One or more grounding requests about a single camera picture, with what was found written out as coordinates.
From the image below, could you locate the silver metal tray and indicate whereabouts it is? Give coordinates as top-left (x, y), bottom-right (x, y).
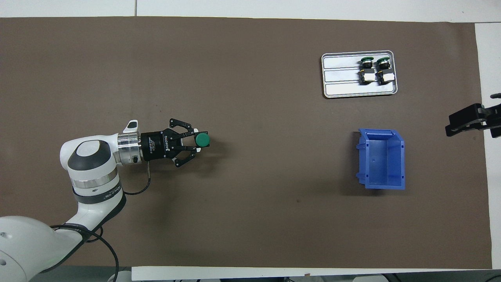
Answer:
top-left (321, 50), bottom-right (398, 99)

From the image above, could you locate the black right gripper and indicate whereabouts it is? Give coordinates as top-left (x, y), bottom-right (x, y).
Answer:
top-left (445, 103), bottom-right (501, 138)

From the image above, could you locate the blue plastic storage bin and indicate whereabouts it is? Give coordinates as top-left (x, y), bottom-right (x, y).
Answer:
top-left (355, 128), bottom-right (406, 190)

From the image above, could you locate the green push button white block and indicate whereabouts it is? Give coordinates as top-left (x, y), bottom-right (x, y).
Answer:
top-left (359, 56), bottom-right (375, 85)
top-left (375, 56), bottom-right (395, 85)

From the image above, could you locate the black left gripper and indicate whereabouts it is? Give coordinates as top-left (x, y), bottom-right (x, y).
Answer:
top-left (140, 118), bottom-right (209, 168)

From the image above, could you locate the brown paper table mat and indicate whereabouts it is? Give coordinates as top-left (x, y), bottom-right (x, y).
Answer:
top-left (0, 16), bottom-right (493, 270)

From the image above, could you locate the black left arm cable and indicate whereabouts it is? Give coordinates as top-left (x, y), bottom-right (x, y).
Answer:
top-left (50, 161), bottom-right (151, 282)

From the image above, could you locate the green push button grey block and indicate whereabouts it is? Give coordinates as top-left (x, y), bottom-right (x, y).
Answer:
top-left (194, 132), bottom-right (211, 149)

